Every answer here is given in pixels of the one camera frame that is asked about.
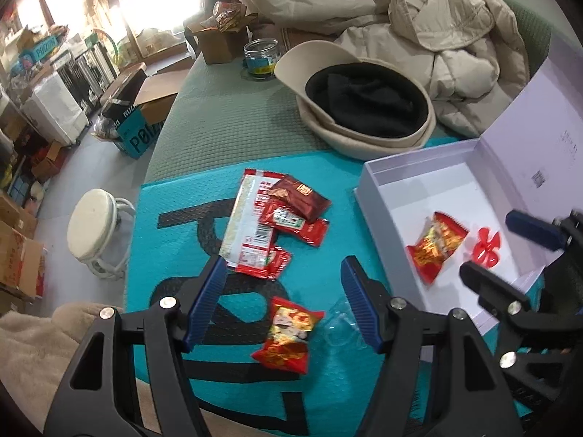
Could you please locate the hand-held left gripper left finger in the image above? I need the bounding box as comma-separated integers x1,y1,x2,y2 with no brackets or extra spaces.
43,255,228,437

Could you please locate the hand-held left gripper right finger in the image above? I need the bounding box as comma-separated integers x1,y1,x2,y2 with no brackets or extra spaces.
341,255,520,437

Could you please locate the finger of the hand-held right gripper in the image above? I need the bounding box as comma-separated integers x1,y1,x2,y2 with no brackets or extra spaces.
505,208,583,252
459,260,547,369

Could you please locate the red snack packet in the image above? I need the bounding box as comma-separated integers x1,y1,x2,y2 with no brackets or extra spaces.
405,212,470,285
251,297,325,376

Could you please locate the red ketchup packet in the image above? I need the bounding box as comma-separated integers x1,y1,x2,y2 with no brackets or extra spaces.
259,199,329,247
236,245,292,278

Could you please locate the lavender cardboard gift box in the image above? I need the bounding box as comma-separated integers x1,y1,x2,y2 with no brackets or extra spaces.
353,39,583,328

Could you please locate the brown wafer packet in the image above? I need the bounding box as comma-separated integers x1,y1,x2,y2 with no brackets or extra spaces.
266,177,331,224

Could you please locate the clear plastic wrapper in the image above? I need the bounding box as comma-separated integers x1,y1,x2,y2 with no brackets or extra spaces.
322,298,365,347

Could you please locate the long white red-label packet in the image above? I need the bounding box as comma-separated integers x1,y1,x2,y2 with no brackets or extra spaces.
220,168,292,274

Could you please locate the teal bubble mailer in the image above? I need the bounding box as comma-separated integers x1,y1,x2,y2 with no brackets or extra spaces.
123,148,547,437

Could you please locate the white round stool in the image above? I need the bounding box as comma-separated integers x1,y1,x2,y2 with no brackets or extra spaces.
67,189,136,279

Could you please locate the beige fluffy cloth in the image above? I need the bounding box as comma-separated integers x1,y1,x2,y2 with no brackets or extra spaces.
0,302,203,437

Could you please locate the stack of brown cardboard boxes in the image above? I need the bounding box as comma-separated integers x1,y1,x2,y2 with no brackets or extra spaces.
0,191,47,303

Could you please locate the teal and black cardboard box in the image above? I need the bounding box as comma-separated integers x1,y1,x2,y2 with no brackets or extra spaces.
91,61,179,160

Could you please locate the beige hat with black lining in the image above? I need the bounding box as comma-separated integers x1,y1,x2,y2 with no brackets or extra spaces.
273,41,437,161

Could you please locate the beige puffer jacket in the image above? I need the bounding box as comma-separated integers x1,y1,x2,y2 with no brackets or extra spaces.
223,0,531,139

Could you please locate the brown cardboard box with snacks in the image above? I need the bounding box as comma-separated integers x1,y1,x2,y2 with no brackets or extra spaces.
183,1,258,64

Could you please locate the teal printed box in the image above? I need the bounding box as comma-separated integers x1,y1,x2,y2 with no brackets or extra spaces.
17,38,63,63

